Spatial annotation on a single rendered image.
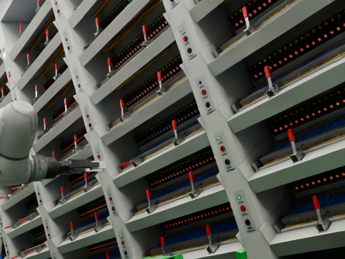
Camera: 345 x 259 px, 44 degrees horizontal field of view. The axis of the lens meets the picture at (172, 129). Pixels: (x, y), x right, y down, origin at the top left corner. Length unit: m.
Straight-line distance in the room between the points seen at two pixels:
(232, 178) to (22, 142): 0.64
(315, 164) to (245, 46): 0.39
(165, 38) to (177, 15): 0.10
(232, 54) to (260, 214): 0.48
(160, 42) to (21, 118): 0.55
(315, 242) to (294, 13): 0.60
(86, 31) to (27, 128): 0.86
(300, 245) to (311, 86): 0.43
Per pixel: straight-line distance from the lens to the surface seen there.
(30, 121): 1.34
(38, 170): 1.47
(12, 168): 1.42
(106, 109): 1.95
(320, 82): 1.14
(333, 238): 1.20
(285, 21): 1.20
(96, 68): 2.02
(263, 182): 1.27
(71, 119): 2.10
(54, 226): 2.46
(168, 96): 1.51
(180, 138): 1.51
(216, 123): 1.35
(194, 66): 1.40
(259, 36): 1.25
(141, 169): 1.68
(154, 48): 1.56
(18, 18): 2.81
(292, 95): 1.18
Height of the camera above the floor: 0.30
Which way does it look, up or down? 11 degrees up
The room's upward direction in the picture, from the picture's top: 18 degrees counter-clockwise
